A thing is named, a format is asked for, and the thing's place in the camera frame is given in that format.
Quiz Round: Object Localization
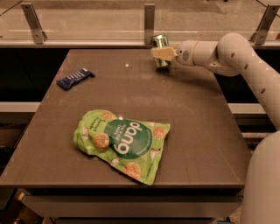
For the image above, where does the green soda can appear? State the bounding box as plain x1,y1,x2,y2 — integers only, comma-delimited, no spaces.
150,33,171,69

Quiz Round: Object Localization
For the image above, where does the green Dang chips bag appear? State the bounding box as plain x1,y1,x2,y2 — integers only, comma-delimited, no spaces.
73,110,171,186

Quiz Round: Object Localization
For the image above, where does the metal rail bracket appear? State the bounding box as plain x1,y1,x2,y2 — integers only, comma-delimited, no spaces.
144,3,155,45
21,3,47,45
250,4,280,46

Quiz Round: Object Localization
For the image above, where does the left metal rail bracket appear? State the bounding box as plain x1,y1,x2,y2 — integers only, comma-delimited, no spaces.
21,3,47,45

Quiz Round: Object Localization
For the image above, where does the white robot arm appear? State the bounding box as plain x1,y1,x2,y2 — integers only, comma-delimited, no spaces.
151,33,280,224

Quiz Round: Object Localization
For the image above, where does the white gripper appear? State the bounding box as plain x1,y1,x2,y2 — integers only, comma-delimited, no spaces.
151,40,198,66

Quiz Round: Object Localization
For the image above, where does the middle metal rail bracket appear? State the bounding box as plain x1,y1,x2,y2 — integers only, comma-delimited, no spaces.
144,3,155,45

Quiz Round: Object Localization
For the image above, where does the glass barrier panel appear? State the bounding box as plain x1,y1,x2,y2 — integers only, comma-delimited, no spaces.
0,0,280,41

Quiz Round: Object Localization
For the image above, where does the blue snack bar wrapper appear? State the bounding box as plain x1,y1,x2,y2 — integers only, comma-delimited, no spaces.
56,68,95,90

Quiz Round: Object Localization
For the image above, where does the right metal rail bracket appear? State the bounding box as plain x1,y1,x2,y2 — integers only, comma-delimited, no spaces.
250,4,280,46

